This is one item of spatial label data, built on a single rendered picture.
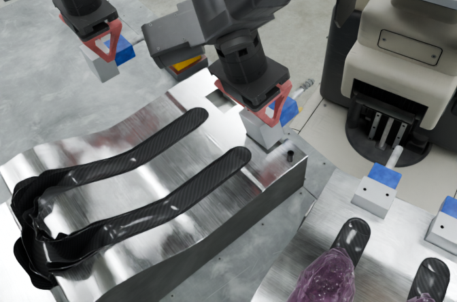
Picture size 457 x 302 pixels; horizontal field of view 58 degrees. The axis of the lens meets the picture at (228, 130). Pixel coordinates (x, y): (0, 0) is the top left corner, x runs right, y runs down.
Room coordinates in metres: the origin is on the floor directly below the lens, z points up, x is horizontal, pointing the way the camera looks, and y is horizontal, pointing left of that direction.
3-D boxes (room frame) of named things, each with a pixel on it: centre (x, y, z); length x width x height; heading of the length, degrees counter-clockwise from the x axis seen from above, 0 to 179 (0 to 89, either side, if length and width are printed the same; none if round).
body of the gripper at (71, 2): (0.56, 0.20, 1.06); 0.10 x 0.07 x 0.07; 34
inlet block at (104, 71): (0.58, 0.17, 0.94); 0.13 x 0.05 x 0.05; 124
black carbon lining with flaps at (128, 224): (0.31, 0.14, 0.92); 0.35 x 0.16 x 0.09; 124
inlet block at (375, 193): (0.31, -0.23, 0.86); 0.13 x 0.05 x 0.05; 141
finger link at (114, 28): (0.55, 0.19, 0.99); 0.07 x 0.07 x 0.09; 34
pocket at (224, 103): (0.48, 0.00, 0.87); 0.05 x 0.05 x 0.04; 34
